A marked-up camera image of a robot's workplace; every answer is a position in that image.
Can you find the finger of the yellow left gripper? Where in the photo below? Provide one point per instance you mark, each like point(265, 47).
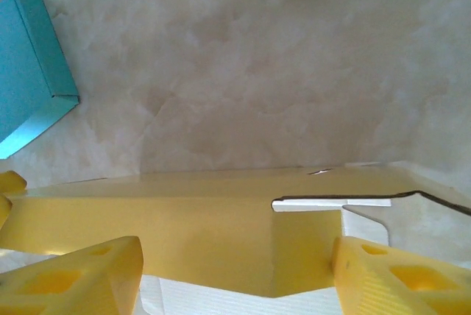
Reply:
point(11, 182)
point(4, 208)

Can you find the yellow white paper box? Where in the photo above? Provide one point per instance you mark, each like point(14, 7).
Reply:
point(202, 219)

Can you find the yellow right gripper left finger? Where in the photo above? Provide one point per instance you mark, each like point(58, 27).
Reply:
point(92, 278)

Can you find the blue white paper box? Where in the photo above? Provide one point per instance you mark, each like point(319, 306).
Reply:
point(25, 72)

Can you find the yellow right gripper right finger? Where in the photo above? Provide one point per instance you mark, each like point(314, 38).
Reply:
point(375, 282)

